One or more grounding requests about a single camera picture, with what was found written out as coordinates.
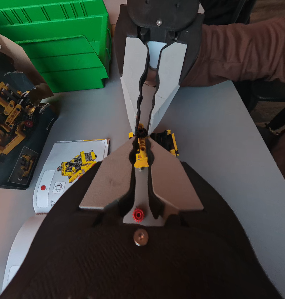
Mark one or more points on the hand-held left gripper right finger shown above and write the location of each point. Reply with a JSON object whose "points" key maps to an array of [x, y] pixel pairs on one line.
{"points": [[175, 184]]}

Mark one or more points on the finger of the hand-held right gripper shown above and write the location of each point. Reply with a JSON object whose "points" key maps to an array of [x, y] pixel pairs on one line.
{"points": [[132, 70], [171, 70]]}

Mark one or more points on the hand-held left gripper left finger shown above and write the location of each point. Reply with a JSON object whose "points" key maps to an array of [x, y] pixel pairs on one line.
{"points": [[102, 182]]}

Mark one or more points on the yellow lego assembly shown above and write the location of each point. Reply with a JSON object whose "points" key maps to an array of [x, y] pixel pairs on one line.
{"points": [[141, 158]]}

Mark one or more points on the black lego gear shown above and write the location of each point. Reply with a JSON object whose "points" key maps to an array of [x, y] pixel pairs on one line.
{"points": [[141, 133]]}

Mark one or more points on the person's right forearm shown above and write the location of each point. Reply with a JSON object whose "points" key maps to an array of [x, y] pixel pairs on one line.
{"points": [[238, 51]]}

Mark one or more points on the yellow black lego chassis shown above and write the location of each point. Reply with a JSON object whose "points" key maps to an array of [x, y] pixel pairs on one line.
{"points": [[174, 144]]}

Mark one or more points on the red lego gear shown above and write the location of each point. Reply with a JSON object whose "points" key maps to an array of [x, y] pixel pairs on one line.
{"points": [[134, 215]]}

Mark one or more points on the lego instruction booklet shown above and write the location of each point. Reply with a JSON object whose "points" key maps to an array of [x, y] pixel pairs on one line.
{"points": [[63, 149]]}

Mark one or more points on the dark printed lego box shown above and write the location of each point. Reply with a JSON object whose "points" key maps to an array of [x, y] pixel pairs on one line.
{"points": [[11, 140]]}

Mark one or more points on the person's right hand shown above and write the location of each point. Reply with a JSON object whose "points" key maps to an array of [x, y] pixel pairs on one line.
{"points": [[151, 77]]}

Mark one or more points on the green plastic bin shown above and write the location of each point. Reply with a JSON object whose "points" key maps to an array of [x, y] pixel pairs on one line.
{"points": [[51, 35]]}

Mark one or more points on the black chair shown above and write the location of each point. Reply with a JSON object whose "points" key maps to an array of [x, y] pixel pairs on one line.
{"points": [[268, 91]]}

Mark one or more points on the person's leg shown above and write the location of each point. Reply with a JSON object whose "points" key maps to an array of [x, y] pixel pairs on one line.
{"points": [[284, 158]]}

